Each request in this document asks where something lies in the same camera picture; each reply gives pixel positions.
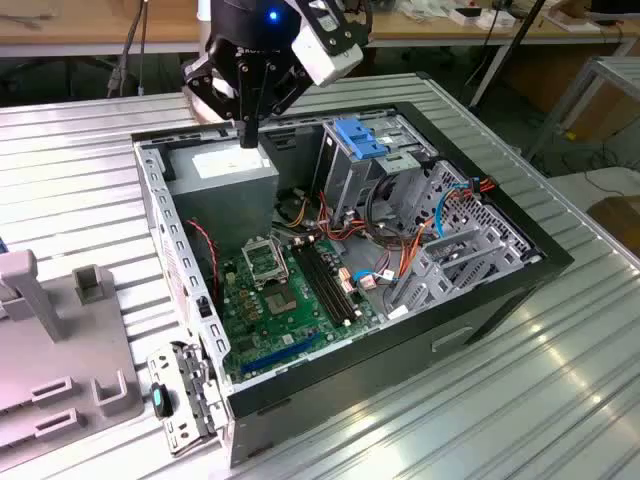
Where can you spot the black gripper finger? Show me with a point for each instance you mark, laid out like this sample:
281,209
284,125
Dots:
280,90
243,100

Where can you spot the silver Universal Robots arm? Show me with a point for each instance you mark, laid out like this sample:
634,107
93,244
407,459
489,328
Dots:
200,107

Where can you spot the perforated metal disk bay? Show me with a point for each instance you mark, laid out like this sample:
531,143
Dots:
450,290

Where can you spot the blue plastic cage latch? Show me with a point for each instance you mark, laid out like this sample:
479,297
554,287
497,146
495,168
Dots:
352,132

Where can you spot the grey power supply unit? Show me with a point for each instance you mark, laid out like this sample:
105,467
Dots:
225,205

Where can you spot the grey metal drive cage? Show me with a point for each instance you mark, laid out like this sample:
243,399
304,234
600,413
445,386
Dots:
350,180

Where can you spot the wooden desk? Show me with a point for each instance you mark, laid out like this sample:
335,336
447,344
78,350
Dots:
430,30
75,25

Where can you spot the black RAM slot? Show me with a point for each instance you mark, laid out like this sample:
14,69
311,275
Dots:
320,285
332,280

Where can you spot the small white box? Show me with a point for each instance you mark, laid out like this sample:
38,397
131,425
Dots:
467,16

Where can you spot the black stand pole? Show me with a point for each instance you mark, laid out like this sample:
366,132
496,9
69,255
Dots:
505,55

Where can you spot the green motherboard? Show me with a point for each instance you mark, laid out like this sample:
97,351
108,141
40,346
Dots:
300,325

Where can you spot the blue expansion slot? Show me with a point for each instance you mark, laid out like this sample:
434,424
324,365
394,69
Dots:
280,354

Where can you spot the large cardboard box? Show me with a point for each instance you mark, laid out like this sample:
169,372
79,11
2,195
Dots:
550,75

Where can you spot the black open PC case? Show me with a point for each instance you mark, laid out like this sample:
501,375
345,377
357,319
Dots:
400,360

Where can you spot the grey parts rack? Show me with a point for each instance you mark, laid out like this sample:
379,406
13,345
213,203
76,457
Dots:
65,360

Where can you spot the small cardboard box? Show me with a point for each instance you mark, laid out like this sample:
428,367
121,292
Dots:
617,215

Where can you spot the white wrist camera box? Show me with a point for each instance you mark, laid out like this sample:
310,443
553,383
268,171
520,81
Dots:
325,60

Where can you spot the metal slot bracket cover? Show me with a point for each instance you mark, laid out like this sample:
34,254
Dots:
187,400

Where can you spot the aluminium frame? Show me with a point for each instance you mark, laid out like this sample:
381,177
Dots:
600,65

